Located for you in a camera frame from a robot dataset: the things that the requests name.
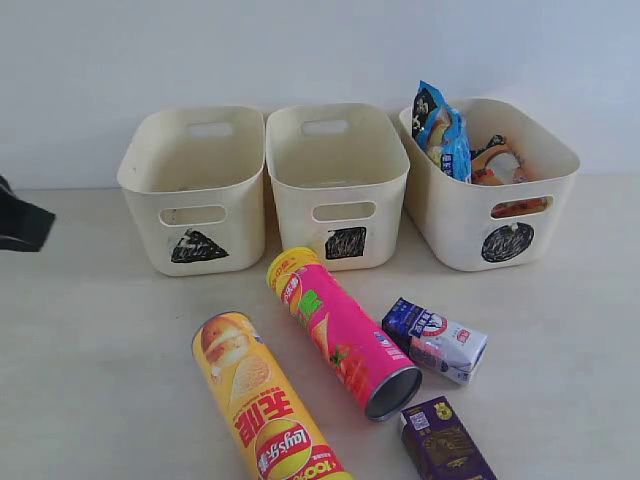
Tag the cream bin circle mark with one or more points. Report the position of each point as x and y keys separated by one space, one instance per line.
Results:
x=472 y=227

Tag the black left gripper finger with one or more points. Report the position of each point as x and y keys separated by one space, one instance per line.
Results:
x=24 y=227

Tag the cream bin triangle mark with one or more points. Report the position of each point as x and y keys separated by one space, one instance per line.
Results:
x=193 y=181

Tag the pink chips can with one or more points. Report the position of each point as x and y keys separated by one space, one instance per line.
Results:
x=376 y=372

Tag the yellow chips can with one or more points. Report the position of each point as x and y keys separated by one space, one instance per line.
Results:
x=271 y=426

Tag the orange snack packet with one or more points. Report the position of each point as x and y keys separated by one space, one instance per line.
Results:
x=497 y=164

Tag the purple drink carton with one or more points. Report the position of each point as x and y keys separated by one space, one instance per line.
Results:
x=439 y=445

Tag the silver blue milk carton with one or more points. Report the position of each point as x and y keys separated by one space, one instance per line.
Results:
x=433 y=342

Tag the cream bin square mark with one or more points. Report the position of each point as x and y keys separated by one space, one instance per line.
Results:
x=338 y=174

